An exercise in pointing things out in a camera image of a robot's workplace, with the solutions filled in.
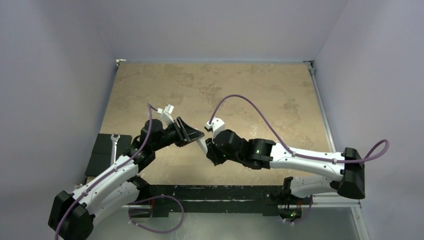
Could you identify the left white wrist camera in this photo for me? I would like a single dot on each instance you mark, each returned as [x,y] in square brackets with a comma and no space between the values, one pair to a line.
[166,114]

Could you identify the white remote control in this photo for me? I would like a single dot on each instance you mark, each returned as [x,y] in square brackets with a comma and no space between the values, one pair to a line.
[202,144]

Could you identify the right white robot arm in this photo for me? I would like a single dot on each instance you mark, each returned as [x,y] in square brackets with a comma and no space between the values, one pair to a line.
[334,172]

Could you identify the aluminium frame rail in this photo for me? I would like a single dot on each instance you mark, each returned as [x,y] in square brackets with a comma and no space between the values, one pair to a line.
[312,72]

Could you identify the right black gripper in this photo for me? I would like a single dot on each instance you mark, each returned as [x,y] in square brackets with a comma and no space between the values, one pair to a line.
[210,153]

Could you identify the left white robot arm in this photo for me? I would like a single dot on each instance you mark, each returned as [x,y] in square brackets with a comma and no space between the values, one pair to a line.
[74,215]

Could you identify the silver wrench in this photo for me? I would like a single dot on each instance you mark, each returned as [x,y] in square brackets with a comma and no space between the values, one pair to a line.
[114,142]

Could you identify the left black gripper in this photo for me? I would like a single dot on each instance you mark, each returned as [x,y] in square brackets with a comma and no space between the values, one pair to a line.
[187,134]

